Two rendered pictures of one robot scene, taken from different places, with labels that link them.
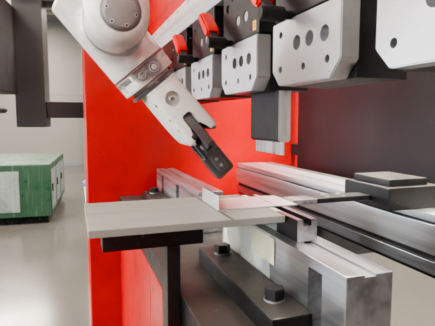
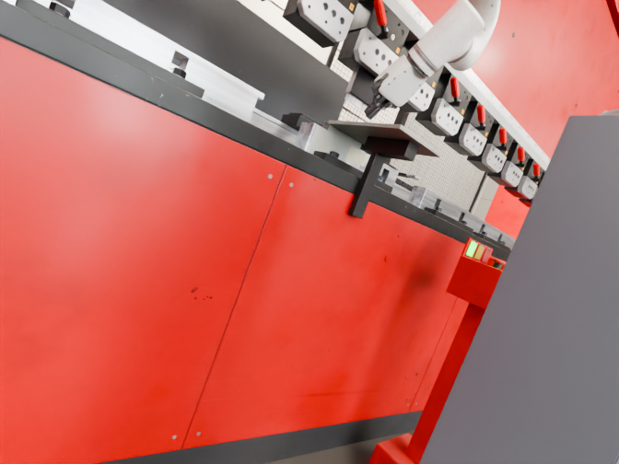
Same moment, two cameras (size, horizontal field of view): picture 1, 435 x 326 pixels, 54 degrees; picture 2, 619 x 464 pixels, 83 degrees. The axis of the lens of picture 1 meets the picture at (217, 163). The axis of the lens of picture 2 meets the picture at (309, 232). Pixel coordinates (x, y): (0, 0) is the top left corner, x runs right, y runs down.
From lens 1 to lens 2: 1.45 m
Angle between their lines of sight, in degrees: 110
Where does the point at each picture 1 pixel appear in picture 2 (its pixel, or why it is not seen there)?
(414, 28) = (443, 118)
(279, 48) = not seen: hidden behind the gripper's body
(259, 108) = (364, 81)
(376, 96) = (197, 22)
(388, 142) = not seen: hidden behind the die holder
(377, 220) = (291, 139)
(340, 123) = (139, 15)
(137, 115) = not seen: outside the picture
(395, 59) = (438, 121)
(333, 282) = (393, 173)
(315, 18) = (426, 87)
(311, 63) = (419, 100)
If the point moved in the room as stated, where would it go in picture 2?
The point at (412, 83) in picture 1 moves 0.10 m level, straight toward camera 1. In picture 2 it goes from (233, 38) to (259, 46)
